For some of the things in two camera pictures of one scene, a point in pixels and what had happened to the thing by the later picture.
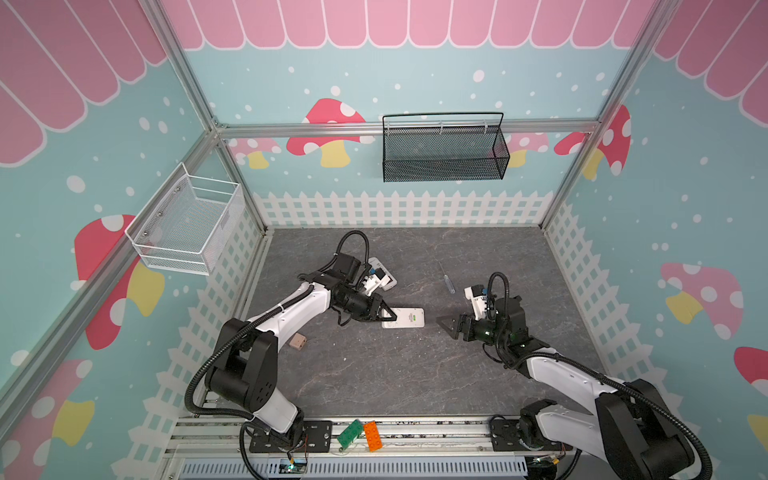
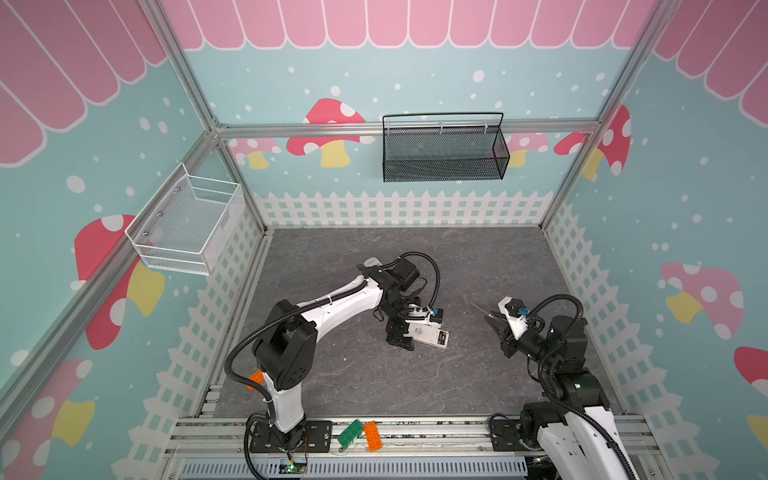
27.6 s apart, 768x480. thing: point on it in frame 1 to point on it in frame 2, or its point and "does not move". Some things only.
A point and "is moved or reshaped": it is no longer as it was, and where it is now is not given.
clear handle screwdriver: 448,281 to 490,315
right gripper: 468,327 to 509,336
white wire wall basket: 187,227 does not move
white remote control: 406,318 is moved or reshaped
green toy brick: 350,434 does not move
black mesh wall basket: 418,147 does not move
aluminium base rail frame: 394,448 does not move
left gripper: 376,304 to 392,338
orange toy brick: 373,436 does not move
